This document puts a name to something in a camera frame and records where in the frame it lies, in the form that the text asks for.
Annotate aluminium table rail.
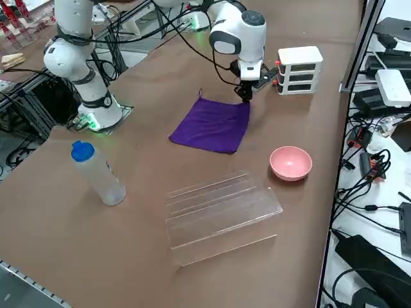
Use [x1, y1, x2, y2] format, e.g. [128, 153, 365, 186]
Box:
[0, 259, 71, 308]

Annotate aluminium camera post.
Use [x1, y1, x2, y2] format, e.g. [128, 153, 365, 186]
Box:
[339, 0, 386, 94]

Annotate clear acrylic stepped rack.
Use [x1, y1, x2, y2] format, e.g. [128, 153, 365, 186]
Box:
[165, 169, 284, 267]

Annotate black adapter orange plugs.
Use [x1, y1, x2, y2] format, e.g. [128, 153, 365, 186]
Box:
[359, 150, 391, 182]

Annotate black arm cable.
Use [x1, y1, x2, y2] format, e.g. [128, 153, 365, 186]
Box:
[153, 0, 241, 86]

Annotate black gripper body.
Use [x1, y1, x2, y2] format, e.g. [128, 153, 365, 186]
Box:
[236, 80, 255, 94]

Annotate pink bowl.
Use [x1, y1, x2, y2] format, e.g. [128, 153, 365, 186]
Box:
[269, 146, 313, 182]

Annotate black red connector box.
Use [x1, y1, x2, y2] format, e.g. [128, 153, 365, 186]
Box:
[348, 126, 374, 149]

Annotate purple cloth towel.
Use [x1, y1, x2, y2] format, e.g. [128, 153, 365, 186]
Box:
[169, 89, 251, 155]

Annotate large white power strip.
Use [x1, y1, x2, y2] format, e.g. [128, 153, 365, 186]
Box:
[375, 69, 411, 108]

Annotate large black device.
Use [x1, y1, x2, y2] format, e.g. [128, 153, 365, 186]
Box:
[333, 234, 411, 308]

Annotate wooden blocks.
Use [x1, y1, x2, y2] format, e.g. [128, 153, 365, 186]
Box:
[1, 53, 26, 68]

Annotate clear bottle blue cap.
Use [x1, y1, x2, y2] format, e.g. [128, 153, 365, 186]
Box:
[71, 140, 127, 207]

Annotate white mini drawer cabinet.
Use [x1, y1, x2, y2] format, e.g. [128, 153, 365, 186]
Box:
[272, 46, 324, 96]

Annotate black flat box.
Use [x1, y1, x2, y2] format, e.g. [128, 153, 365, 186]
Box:
[374, 17, 411, 42]

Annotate black power brick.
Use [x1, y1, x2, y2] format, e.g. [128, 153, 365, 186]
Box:
[353, 88, 387, 118]

